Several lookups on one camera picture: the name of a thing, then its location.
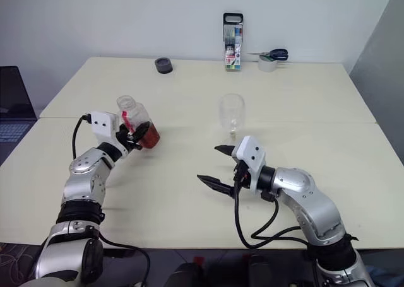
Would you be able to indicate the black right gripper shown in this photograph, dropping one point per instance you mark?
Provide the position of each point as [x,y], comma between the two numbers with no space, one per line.
[242,175]

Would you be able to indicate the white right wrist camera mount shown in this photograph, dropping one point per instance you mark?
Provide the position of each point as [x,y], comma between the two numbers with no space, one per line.
[251,156]

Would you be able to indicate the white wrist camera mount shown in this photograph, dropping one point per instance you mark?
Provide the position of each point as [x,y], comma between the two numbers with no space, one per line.
[251,156]
[102,124]

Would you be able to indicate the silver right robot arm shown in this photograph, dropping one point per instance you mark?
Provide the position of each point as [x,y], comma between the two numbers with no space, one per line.
[315,198]

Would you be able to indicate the clear plastic drink bottle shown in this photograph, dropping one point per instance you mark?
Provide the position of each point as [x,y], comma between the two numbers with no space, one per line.
[139,116]

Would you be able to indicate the dark laptop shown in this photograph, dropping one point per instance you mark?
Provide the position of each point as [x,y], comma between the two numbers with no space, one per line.
[12,110]

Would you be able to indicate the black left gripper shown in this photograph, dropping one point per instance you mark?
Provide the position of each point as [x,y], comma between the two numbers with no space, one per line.
[124,140]

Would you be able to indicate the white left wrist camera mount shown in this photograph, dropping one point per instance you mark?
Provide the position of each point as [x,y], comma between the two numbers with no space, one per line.
[102,124]

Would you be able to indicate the grey partition panel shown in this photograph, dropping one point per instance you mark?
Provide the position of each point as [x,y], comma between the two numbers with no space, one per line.
[382,79]

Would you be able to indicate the dark rounded shape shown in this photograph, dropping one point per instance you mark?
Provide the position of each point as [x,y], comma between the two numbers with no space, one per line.
[260,272]

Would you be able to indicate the clear wine glass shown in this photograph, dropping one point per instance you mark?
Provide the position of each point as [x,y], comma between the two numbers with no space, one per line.
[232,110]

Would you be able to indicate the marker pen pack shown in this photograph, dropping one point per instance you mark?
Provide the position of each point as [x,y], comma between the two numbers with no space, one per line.
[233,44]

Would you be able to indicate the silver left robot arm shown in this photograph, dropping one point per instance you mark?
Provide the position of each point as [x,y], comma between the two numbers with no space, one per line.
[85,170]

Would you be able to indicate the white tape roll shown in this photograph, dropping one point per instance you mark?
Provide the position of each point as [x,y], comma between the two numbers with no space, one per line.
[266,64]

